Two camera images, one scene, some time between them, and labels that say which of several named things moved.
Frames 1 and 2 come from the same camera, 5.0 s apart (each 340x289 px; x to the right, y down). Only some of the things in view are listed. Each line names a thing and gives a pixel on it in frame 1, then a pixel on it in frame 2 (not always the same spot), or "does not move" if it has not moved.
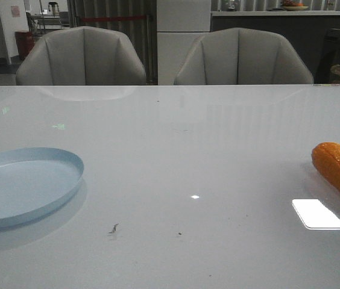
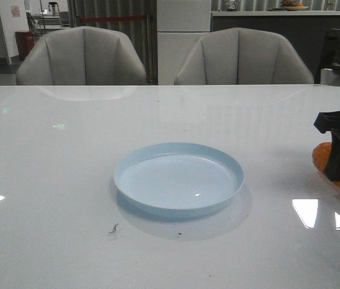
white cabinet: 180,24 does not move
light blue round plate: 43,154 → 178,180
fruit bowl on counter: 291,5 does not move
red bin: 25,43 does not move
